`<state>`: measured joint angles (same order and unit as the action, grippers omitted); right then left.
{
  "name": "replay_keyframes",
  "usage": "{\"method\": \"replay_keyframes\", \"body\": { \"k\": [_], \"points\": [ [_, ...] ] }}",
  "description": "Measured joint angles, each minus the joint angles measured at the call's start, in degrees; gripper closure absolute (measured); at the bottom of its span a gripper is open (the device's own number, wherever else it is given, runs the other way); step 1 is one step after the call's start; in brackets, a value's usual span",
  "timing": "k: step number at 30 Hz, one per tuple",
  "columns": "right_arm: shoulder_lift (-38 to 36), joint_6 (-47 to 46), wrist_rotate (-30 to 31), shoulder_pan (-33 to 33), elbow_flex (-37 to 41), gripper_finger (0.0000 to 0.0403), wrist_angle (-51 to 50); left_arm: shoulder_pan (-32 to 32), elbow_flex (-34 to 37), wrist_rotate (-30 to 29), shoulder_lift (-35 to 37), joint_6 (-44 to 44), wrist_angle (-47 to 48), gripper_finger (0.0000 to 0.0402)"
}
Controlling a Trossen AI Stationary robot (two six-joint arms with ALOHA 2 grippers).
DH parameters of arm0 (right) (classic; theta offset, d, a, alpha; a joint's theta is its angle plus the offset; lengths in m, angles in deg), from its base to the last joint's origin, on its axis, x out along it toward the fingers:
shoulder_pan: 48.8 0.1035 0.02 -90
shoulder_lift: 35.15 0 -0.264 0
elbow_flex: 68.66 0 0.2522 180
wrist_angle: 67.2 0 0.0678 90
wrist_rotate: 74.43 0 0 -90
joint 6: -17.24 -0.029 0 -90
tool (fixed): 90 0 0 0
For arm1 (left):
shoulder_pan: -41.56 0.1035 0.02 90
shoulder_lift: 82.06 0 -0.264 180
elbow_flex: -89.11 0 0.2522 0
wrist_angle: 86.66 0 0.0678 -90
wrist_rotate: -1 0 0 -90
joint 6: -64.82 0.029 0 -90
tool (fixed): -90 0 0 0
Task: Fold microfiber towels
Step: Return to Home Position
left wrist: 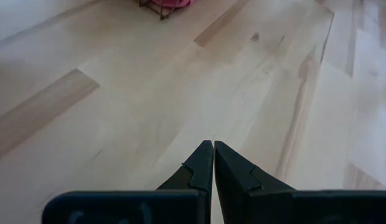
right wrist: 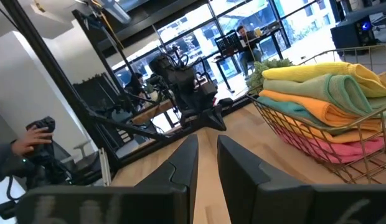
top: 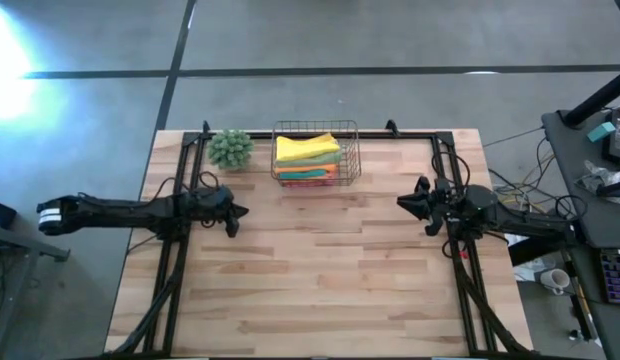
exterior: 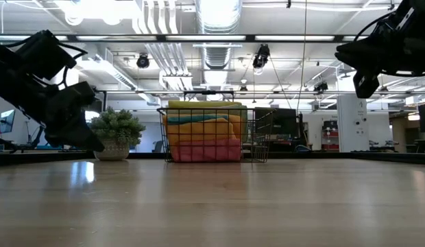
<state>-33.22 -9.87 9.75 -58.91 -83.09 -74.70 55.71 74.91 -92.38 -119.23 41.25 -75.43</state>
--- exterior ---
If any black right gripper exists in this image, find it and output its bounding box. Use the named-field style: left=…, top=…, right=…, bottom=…
left=335, top=20, right=425, bottom=76

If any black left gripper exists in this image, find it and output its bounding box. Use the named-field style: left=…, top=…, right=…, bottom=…
left=13, top=58, right=106, bottom=154

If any teal microfiber towel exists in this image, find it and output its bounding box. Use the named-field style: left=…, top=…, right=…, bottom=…
left=167, top=113, right=230, bottom=124

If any pink microfiber towel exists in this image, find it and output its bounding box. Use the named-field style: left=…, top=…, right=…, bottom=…
left=170, top=137, right=243, bottom=163

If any yellow microfiber towel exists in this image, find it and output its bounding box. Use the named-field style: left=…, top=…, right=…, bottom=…
left=167, top=99, right=243, bottom=109

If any light green microfiber towel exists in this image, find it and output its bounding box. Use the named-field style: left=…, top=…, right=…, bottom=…
left=163, top=104, right=248, bottom=143

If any green artificial plant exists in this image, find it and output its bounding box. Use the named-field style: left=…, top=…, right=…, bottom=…
left=88, top=105, right=147, bottom=161

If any black metal stand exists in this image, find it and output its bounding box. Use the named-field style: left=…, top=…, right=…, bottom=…
left=94, top=89, right=108, bottom=113

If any white square pillar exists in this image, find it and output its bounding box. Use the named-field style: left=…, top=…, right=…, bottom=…
left=337, top=94, right=370, bottom=151

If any tilted computer monitor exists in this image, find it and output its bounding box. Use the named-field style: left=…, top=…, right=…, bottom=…
left=0, top=108, right=16, bottom=135

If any red storage shelf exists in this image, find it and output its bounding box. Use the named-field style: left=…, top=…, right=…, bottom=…
left=321, top=119, right=339, bottom=150

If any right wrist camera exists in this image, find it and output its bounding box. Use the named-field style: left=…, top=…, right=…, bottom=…
left=352, top=67, right=380, bottom=99

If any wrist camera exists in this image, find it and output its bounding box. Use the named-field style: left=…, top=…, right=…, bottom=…
left=15, top=30, right=78, bottom=82
left=352, top=67, right=380, bottom=99

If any hanging ceiling cable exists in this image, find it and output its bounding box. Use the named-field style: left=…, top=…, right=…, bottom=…
left=296, top=0, right=308, bottom=104

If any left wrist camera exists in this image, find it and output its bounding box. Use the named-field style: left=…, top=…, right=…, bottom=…
left=15, top=30, right=78, bottom=82

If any black aluminium table frame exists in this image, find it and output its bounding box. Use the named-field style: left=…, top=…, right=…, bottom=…
left=0, top=150, right=425, bottom=167

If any black wire basket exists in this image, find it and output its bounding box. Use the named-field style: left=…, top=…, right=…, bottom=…
left=156, top=106, right=277, bottom=163

